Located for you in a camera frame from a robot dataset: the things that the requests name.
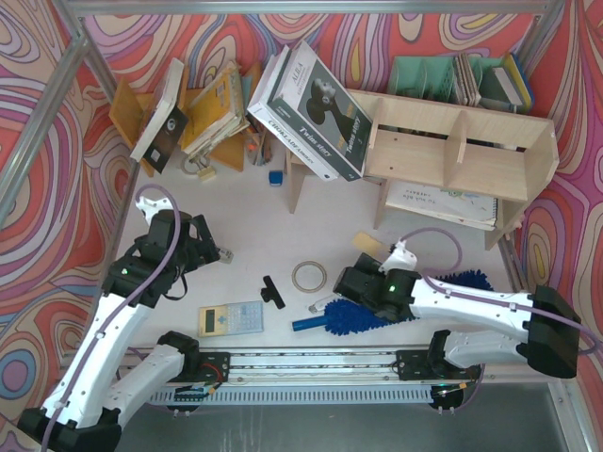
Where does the green desk organiser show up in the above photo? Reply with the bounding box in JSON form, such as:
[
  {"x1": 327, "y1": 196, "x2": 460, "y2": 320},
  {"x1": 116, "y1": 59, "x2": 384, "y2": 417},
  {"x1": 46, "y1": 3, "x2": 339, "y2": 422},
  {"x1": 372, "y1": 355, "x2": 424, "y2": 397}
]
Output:
[{"x1": 386, "y1": 56, "x2": 516, "y2": 113}]

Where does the yellow wooden book stand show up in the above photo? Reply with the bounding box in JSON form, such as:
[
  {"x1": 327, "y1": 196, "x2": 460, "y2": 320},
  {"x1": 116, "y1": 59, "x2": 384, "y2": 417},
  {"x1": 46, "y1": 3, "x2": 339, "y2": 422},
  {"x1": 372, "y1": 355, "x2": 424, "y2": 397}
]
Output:
[{"x1": 109, "y1": 62, "x2": 261, "y2": 177}]

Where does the white book with black cover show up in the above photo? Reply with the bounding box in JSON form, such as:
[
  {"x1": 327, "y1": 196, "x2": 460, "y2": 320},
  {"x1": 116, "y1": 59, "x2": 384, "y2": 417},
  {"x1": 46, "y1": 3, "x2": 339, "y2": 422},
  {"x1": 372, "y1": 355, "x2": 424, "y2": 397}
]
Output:
[{"x1": 130, "y1": 57, "x2": 188, "y2": 173}]

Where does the blue yellow book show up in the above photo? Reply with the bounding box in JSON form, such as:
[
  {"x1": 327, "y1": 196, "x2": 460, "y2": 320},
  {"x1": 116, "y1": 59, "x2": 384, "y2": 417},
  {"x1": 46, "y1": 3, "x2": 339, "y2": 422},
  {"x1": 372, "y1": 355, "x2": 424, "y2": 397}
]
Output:
[{"x1": 502, "y1": 53, "x2": 534, "y2": 114}]

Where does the yellow sticky note pad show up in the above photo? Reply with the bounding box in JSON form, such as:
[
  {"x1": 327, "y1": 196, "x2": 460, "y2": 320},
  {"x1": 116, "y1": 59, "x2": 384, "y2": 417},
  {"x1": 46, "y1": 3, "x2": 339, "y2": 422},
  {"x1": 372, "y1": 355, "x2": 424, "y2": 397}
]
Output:
[{"x1": 352, "y1": 232, "x2": 383, "y2": 259}]

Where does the spiral notebook under shelf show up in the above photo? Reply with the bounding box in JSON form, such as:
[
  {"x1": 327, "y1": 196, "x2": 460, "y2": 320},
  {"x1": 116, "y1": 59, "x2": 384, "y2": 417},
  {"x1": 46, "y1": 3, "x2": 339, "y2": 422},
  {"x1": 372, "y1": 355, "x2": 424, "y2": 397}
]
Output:
[{"x1": 385, "y1": 182, "x2": 497, "y2": 231}]

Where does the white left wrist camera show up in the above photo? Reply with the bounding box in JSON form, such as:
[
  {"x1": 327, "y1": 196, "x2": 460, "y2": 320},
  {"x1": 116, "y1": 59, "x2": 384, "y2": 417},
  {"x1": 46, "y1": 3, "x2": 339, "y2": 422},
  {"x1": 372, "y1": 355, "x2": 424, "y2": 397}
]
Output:
[{"x1": 135, "y1": 196, "x2": 173, "y2": 225}]

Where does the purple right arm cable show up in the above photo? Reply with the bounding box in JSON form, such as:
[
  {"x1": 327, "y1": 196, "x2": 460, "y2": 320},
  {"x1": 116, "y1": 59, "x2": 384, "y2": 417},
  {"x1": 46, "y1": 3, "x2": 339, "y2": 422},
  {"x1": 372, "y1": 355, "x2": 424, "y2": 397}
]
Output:
[{"x1": 399, "y1": 227, "x2": 599, "y2": 355}]

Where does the black white Twins story book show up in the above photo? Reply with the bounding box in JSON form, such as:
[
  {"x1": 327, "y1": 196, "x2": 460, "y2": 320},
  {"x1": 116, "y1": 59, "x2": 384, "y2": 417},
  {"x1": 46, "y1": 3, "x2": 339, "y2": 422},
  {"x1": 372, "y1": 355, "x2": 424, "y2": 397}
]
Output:
[{"x1": 267, "y1": 41, "x2": 372, "y2": 182}]

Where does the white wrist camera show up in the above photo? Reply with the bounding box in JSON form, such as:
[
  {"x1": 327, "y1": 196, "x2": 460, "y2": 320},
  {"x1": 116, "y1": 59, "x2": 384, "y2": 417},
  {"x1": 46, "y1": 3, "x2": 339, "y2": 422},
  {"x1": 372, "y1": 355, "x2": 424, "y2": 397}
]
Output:
[
  {"x1": 135, "y1": 196, "x2": 173, "y2": 225},
  {"x1": 379, "y1": 240, "x2": 417, "y2": 274}
]

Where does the blue microfibre duster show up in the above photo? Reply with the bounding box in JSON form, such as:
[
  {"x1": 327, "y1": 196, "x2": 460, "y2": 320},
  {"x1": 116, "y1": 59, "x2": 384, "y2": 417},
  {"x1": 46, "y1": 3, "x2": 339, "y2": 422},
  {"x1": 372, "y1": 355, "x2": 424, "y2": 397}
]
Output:
[{"x1": 292, "y1": 270, "x2": 494, "y2": 336}]

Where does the padlock with ring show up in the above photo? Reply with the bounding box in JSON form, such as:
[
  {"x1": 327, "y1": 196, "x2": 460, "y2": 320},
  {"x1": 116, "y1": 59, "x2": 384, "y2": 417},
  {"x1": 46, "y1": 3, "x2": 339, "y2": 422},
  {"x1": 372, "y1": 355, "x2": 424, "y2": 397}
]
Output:
[{"x1": 180, "y1": 155, "x2": 216, "y2": 182}]

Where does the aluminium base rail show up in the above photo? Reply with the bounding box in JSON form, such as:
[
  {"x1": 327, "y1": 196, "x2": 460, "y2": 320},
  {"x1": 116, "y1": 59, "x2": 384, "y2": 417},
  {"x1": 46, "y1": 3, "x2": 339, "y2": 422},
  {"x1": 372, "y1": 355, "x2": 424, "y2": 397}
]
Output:
[{"x1": 60, "y1": 344, "x2": 576, "y2": 406}]

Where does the blue stamp block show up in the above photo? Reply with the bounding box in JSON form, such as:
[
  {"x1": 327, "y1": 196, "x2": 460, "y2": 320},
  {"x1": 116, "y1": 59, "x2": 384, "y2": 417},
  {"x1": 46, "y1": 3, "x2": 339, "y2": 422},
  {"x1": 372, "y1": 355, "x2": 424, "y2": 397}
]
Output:
[{"x1": 269, "y1": 170, "x2": 284, "y2": 186}]

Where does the black T-shaped plastic piece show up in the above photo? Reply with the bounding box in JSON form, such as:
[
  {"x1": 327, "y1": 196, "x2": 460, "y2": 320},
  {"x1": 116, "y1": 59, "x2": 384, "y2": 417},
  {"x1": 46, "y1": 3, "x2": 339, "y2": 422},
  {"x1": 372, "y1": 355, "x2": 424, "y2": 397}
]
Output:
[{"x1": 260, "y1": 275, "x2": 285, "y2": 310}]

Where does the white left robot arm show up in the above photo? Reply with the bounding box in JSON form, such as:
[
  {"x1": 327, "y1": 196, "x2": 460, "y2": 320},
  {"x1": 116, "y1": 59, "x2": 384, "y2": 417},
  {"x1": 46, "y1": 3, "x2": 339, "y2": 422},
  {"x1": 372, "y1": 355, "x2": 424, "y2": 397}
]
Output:
[{"x1": 18, "y1": 209, "x2": 220, "y2": 451}]

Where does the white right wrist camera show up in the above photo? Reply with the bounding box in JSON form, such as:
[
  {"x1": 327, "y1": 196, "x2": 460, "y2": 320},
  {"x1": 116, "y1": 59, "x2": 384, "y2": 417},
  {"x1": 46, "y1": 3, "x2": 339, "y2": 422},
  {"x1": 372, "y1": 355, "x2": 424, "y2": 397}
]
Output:
[{"x1": 379, "y1": 240, "x2": 417, "y2": 274}]

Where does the masking tape roll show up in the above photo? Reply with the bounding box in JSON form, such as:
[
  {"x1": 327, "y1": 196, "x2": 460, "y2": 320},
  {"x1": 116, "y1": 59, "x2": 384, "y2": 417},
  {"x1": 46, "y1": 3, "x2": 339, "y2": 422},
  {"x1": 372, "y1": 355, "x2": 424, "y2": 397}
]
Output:
[{"x1": 291, "y1": 261, "x2": 328, "y2": 294}]

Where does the brown card stack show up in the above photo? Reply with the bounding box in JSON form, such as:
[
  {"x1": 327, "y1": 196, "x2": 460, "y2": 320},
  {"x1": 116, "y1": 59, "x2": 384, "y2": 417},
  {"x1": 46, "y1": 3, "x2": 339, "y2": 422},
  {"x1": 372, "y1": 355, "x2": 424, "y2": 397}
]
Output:
[{"x1": 453, "y1": 53, "x2": 481, "y2": 107}]

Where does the beige calculator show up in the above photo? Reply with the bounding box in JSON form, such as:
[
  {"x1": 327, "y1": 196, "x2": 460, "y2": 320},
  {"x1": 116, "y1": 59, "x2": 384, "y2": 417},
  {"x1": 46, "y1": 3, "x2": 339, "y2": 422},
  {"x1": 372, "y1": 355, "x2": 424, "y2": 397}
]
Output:
[{"x1": 199, "y1": 301, "x2": 264, "y2": 337}]

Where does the wooden bookshelf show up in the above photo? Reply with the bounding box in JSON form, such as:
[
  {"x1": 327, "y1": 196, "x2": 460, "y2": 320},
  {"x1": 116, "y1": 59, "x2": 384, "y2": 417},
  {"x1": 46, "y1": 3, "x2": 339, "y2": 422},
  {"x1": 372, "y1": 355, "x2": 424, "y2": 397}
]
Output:
[{"x1": 285, "y1": 87, "x2": 560, "y2": 251}]

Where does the yellow worn books stack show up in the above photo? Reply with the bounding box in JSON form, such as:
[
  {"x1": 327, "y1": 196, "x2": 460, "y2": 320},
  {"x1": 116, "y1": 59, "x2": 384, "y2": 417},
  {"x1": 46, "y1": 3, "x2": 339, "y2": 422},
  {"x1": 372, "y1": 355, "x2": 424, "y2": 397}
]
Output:
[{"x1": 182, "y1": 61, "x2": 249, "y2": 160}]

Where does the pencils bundle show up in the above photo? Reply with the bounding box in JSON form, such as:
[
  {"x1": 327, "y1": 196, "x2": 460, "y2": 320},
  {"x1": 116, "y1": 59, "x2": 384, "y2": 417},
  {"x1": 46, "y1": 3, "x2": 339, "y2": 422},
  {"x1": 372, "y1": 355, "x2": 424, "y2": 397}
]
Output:
[{"x1": 244, "y1": 131, "x2": 273, "y2": 167}]

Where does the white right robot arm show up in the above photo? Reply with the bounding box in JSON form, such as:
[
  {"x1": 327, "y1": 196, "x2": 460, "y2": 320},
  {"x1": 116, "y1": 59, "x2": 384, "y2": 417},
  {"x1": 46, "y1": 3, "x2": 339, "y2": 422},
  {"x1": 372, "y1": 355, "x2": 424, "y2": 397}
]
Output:
[{"x1": 334, "y1": 250, "x2": 581, "y2": 379}]

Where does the grey book in organiser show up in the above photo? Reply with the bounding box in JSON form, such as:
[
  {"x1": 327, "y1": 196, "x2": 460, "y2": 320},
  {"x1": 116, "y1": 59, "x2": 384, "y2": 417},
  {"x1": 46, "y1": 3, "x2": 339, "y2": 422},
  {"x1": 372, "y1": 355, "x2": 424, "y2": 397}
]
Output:
[{"x1": 479, "y1": 67, "x2": 522, "y2": 113}]

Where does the white Chokladfabriken book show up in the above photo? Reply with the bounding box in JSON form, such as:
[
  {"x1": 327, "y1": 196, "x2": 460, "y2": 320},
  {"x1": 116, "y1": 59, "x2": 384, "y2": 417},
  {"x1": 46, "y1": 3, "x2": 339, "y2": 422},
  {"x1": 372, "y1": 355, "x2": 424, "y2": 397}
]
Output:
[{"x1": 247, "y1": 45, "x2": 339, "y2": 182}]

